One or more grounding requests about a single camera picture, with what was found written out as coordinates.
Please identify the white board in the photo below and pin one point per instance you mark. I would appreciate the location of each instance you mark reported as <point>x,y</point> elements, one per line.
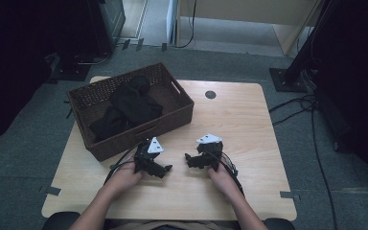
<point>171,19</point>

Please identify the brown wicker basket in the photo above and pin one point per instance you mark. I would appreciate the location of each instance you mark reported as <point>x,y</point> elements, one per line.
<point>172,119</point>

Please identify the light wooden cabinet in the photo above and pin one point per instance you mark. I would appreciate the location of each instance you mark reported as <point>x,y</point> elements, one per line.
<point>236,9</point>

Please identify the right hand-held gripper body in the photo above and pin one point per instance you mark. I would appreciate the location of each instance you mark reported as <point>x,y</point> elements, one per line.
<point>212,153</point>

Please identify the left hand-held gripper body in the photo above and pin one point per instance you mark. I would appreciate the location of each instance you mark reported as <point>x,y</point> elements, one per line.
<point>143,159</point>

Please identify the black metal stand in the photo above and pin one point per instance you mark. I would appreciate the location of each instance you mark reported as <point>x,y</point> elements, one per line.
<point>287,80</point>

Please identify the black chair armrest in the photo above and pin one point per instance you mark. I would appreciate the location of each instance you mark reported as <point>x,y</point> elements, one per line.
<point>59,222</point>
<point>279,224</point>

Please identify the black round table grommet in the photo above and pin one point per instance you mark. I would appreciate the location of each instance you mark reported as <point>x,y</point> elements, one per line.
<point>210,94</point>

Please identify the black pants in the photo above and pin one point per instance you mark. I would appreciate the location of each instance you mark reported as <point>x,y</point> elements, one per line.
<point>131,105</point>

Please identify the dark floor plate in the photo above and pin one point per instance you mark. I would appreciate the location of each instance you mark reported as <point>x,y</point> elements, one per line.
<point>73,72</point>

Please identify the dark curtain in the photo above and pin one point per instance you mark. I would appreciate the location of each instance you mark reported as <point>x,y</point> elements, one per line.
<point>12,48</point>
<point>364,80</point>

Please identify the dark cabinet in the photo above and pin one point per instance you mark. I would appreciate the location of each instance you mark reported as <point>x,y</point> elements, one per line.
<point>108,25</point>

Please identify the person's right hand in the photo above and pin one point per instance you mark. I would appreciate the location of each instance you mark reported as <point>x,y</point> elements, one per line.
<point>223,182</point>

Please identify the person's left hand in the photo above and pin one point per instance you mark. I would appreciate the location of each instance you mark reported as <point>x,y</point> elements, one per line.
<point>123,179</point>

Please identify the person's beige clothing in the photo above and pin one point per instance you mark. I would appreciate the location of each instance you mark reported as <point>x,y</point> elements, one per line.
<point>134,226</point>

